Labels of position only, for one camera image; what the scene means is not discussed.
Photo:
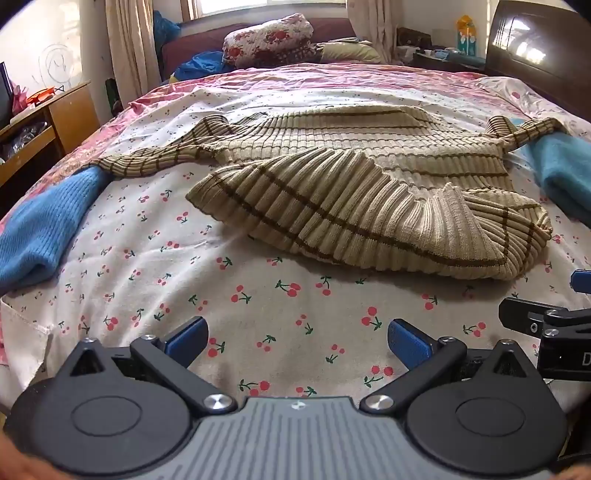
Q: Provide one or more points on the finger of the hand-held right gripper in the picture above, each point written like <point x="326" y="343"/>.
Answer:
<point x="582" y="281"/>
<point x="521" y="316"/>

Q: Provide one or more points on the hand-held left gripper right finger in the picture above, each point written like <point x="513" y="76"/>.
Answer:
<point x="408" y="344"/>

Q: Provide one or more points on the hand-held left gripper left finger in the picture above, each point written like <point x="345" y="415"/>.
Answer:
<point x="187" y="341"/>

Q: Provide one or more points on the beige striped knit sweater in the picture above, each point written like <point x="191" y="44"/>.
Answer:
<point x="351" y="194"/>

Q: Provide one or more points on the light blue garment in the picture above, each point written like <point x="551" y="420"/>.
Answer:
<point x="565" y="170"/>

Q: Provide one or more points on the blue knit garment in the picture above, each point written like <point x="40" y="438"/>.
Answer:
<point x="41" y="226"/>

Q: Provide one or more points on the dark wooden headboard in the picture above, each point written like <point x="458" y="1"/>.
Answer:
<point x="540" y="50"/>

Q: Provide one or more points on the wooden side cabinet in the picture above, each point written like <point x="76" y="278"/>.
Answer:
<point x="69" y="115"/>

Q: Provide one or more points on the dark nightstand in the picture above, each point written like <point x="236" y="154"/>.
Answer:
<point x="438" y="62"/>

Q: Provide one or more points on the crumpled blue cloth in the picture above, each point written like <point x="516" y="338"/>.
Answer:
<point x="201" y="67"/>

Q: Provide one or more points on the pink patterned bed cover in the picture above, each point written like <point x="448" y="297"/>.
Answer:
<point x="323" y="74"/>

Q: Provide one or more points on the orange toy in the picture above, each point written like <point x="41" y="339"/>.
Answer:
<point x="44" y="96"/>

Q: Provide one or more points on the pink bag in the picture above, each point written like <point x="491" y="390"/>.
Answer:
<point x="19" y="101"/>

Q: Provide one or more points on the olive pillow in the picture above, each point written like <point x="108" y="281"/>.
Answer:
<point x="348" y="51"/>

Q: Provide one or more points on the maroon sofa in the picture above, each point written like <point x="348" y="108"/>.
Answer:
<point x="194" y="41"/>

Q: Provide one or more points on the beige curtain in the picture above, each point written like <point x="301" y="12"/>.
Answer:
<point x="131" y="46"/>
<point x="374" y="27"/>

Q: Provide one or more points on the floral pillow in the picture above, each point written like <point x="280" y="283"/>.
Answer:
<point x="268" y="39"/>

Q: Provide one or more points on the blue bag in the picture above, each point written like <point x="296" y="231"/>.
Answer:
<point x="165" y="28"/>

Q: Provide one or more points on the window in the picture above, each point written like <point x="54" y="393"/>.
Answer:
<point x="268" y="7"/>

